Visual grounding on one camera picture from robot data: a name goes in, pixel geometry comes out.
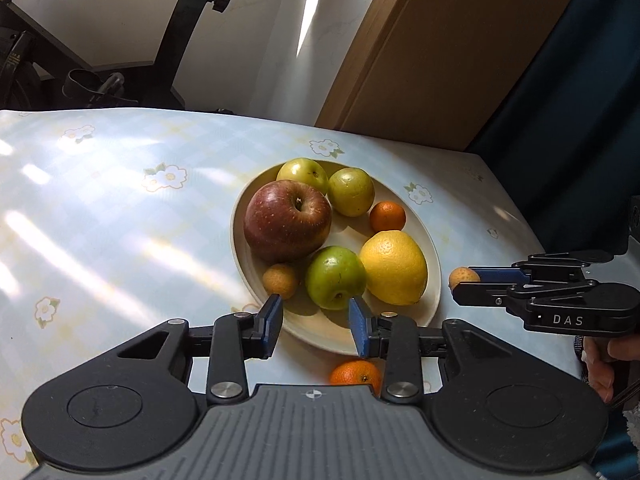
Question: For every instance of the small orange mandarin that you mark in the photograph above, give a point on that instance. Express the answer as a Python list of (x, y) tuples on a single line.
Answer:
[(387, 216), (355, 374)]

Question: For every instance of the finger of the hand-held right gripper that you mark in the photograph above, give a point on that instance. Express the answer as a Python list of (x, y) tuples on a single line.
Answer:
[(500, 275), (482, 294)]

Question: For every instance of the dark blue curtain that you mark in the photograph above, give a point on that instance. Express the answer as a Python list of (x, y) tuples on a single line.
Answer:
[(575, 110)]

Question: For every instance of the yellow-green round fruit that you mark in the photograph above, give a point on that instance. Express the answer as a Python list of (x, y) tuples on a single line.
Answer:
[(351, 191), (302, 172)]

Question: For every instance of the cream round plate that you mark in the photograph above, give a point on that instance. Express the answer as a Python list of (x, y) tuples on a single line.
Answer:
[(330, 327)]

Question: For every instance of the red apple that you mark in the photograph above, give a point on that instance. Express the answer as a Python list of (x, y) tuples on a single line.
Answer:
[(287, 220)]

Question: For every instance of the black equipment frame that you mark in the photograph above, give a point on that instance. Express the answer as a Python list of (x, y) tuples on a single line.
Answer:
[(17, 70)]

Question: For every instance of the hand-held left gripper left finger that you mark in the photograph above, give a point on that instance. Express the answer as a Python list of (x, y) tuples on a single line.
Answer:
[(273, 325)]

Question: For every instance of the green apple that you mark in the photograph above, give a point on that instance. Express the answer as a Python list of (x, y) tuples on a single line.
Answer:
[(334, 277)]

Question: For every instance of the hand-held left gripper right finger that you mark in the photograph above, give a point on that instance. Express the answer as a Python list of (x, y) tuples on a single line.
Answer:
[(358, 327)]

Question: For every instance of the wooden door panel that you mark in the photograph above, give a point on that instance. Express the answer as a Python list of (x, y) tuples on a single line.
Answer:
[(425, 60)]

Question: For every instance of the person's blue garment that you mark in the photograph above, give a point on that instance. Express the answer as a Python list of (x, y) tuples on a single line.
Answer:
[(622, 455)]

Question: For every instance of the black clamp knob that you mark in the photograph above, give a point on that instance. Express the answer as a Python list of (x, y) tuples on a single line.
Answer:
[(222, 1)]

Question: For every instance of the large yellow citrus fruit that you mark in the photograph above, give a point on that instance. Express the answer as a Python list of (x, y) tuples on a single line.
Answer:
[(395, 267)]

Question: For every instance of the small tan round fruit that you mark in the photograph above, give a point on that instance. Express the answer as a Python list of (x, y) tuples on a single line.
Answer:
[(461, 276), (281, 280)]

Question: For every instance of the person's right hand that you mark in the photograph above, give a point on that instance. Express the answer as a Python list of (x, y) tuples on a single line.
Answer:
[(599, 367)]

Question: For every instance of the black stand column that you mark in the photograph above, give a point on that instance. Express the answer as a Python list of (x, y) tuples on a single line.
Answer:
[(187, 45)]

